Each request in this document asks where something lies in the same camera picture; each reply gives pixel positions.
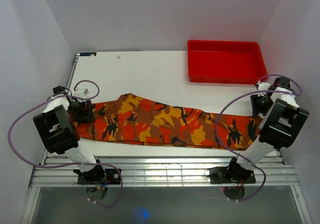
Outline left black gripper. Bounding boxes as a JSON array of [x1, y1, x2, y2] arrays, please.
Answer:
[[66, 100, 95, 123]]

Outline orange camouflage trousers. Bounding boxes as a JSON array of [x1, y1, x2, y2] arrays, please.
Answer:
[[74, 93, 262, 151]]

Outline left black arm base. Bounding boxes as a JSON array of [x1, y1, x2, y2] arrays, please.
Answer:
[[76, 169, 121, 185]]

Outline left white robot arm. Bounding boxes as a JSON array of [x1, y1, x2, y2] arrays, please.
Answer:
[[33, 86, 107, 184]]

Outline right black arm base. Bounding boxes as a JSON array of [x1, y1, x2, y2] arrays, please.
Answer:
[[209, 167, 256, 184]]

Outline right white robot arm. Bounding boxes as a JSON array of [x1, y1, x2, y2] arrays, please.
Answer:
[[225, 76, 309, 183]]

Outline red plastic bin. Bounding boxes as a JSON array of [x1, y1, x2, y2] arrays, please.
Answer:
[[187, 40, 267, 85]]

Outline small label sticker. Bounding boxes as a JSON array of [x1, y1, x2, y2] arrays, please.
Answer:
[[79, 52, 97, 57]]

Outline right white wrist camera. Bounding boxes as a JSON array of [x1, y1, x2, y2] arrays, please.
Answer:
[[255, 81, 270, 97]]

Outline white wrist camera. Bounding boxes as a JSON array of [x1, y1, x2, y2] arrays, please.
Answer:
[[255, 81, 270, 97], [73, 88, 89, 100]]

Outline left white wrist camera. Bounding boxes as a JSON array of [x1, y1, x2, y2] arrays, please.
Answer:
[[73, 88, 89, 100]]

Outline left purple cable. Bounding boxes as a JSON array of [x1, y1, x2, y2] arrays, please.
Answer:
[[7, 80, 124, 207]]

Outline aluminium frame rail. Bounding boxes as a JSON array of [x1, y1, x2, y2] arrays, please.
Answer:
[[30, 152, 300, 187]]

